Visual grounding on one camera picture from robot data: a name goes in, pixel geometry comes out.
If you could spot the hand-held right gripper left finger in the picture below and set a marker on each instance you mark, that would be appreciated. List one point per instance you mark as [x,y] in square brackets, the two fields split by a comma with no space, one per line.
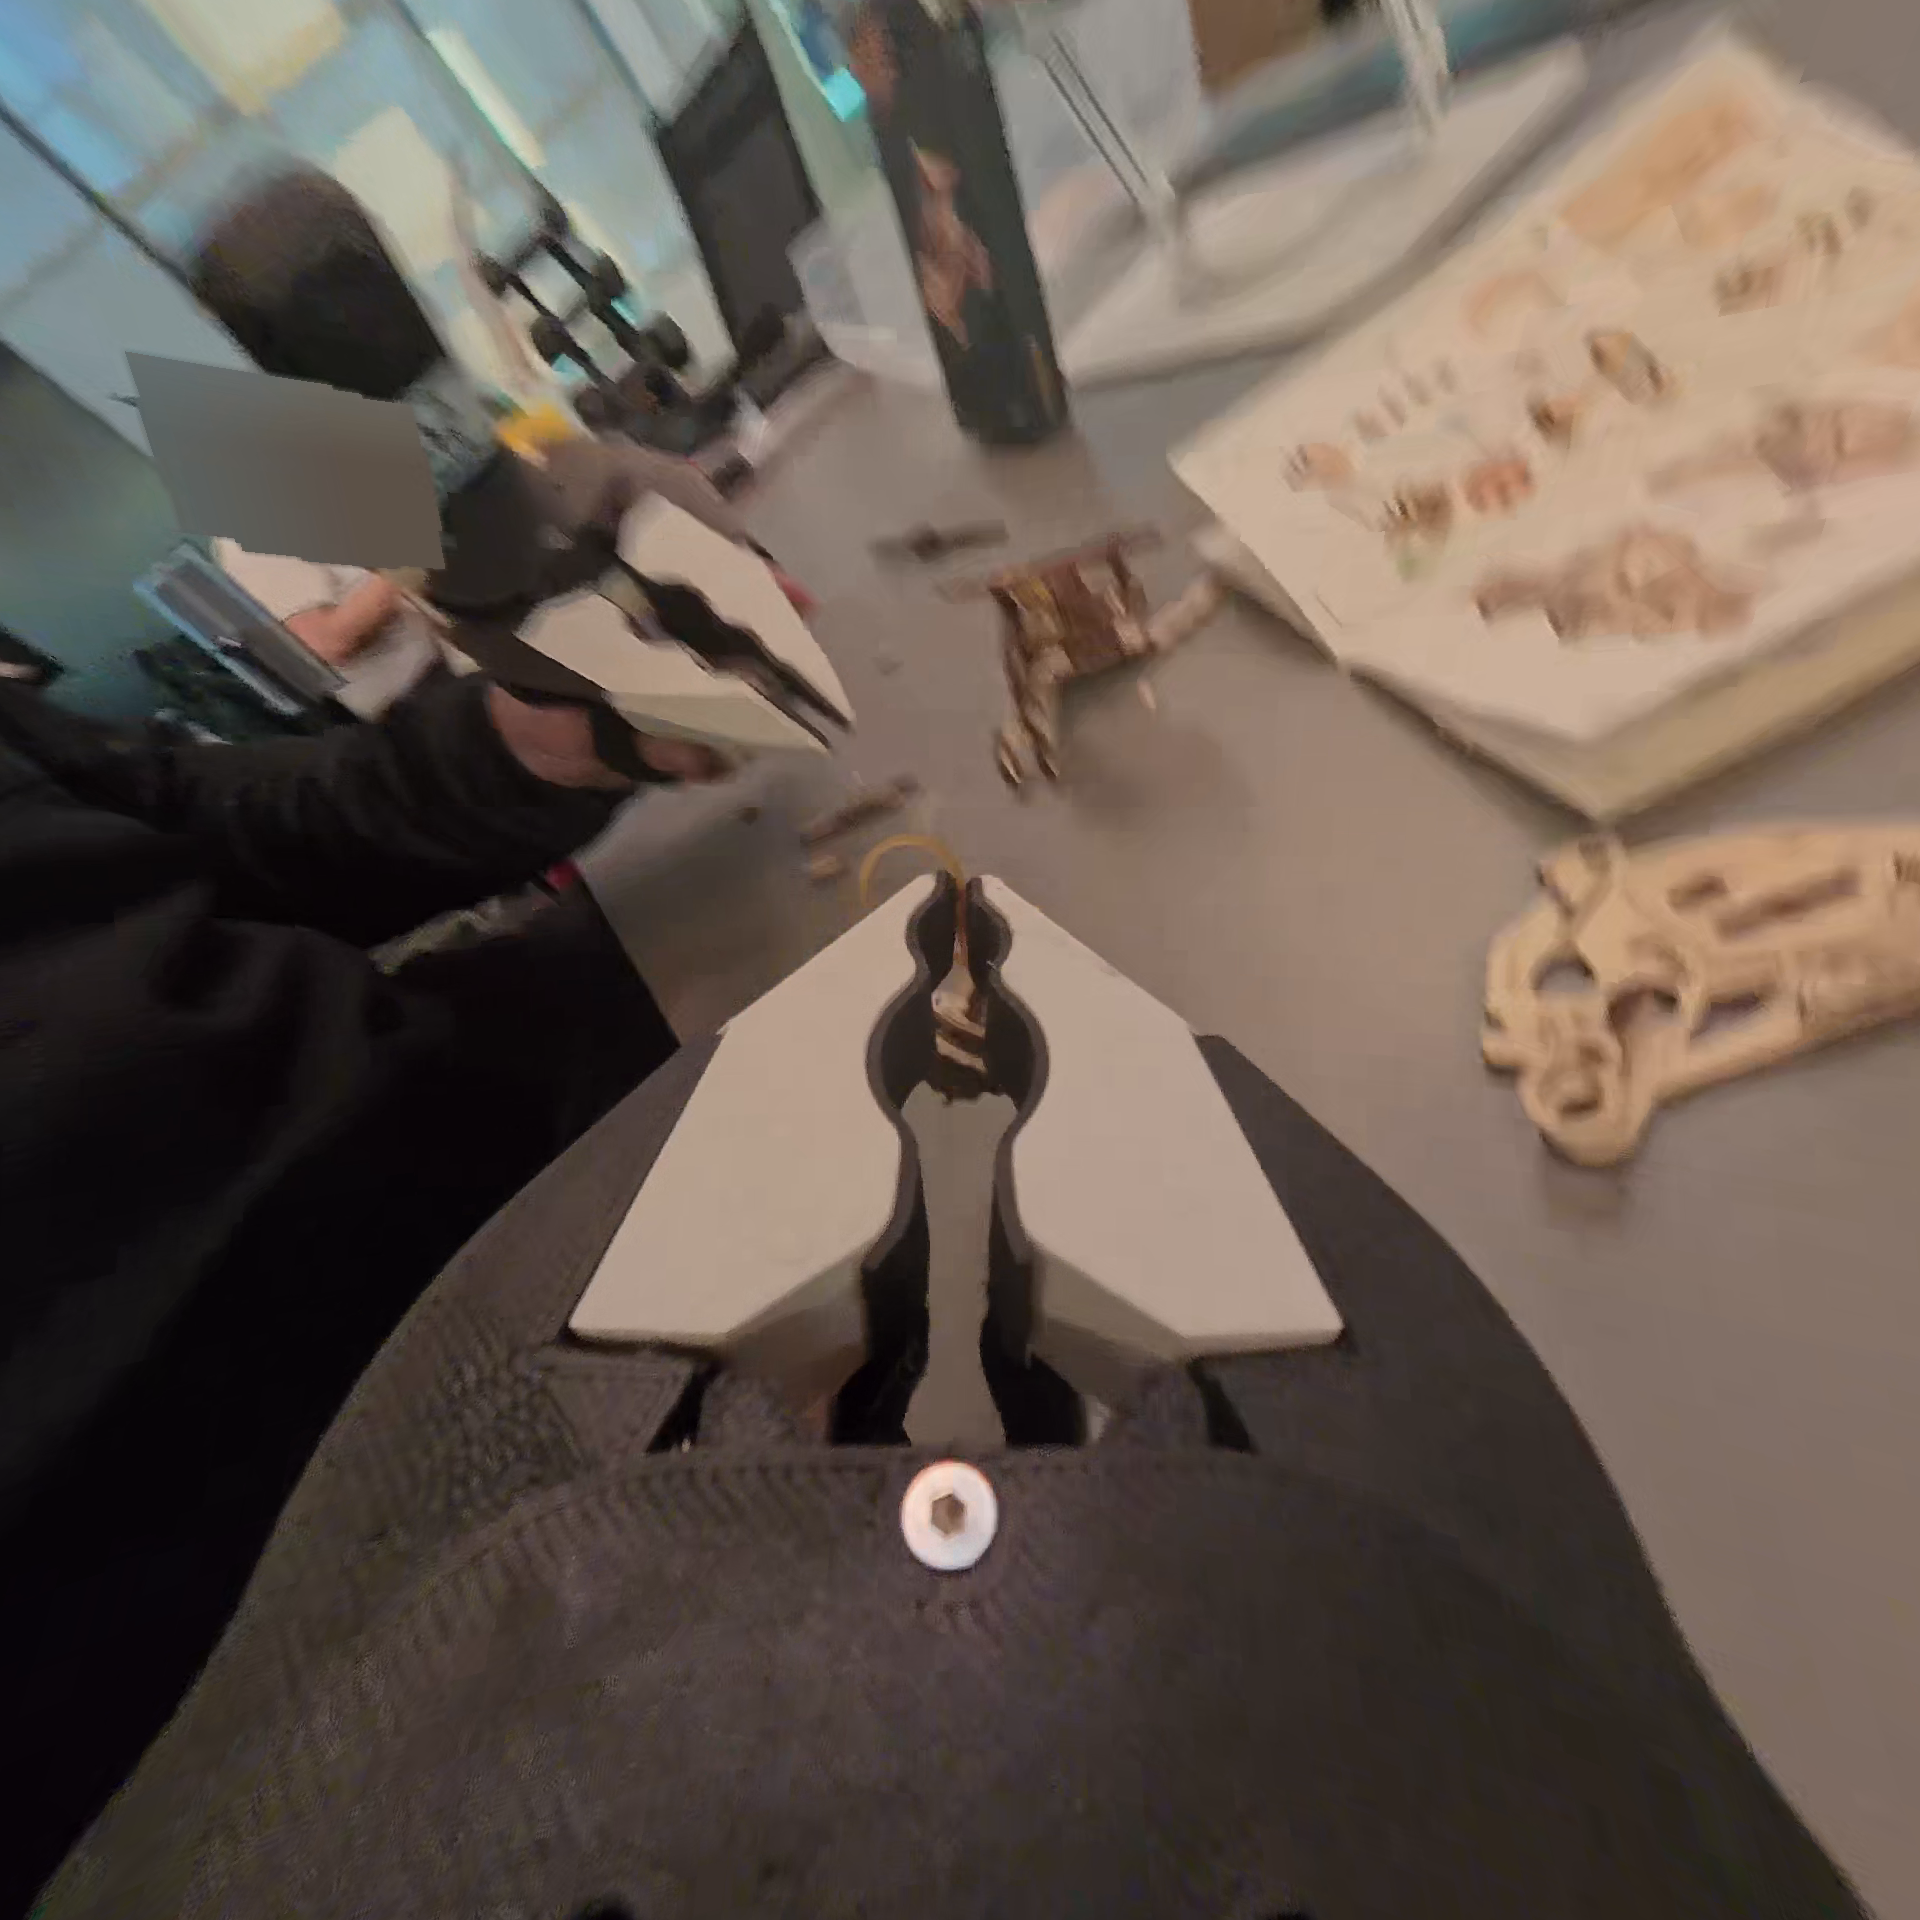
[735,1200]

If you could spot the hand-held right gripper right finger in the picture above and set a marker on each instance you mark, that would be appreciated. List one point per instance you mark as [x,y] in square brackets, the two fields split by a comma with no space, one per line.
[1171,1200]

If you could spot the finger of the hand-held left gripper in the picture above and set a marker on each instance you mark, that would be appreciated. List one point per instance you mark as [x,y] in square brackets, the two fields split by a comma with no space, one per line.
[661,683]
[720,562]

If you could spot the wooden gear axle assembly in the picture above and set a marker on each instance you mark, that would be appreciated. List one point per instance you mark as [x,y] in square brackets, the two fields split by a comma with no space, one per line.
[953,1020]

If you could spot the person's left forearm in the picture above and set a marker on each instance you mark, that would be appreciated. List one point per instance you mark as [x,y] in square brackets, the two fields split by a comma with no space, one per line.
[271,811]

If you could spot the black model kit box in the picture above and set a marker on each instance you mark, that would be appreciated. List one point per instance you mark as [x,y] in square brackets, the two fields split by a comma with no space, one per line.
[960,224]

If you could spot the person's left hand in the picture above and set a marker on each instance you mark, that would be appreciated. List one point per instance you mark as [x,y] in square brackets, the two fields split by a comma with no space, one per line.
[555,746]

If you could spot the long wooden axle stick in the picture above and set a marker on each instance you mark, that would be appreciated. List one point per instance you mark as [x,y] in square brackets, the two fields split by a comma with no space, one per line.
[943,540]

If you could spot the black dumbbells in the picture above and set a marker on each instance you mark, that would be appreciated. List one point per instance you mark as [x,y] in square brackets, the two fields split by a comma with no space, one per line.
[601,314]

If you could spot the partly built wooden chassis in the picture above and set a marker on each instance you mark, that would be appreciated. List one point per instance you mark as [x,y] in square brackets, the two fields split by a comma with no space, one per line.
[1088,630]

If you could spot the person's black clothing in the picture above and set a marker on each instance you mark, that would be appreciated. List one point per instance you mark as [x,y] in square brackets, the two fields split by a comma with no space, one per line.
[224,1200]

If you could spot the wooden car side panel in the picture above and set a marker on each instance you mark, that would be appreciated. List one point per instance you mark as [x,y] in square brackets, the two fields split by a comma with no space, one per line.
[1695,991]

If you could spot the white book stand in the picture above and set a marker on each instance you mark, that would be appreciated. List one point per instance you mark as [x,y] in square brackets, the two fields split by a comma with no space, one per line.
[1321,224]

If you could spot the open instruction booklet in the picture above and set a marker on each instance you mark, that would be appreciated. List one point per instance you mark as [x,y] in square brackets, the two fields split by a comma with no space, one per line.
[1590,450]

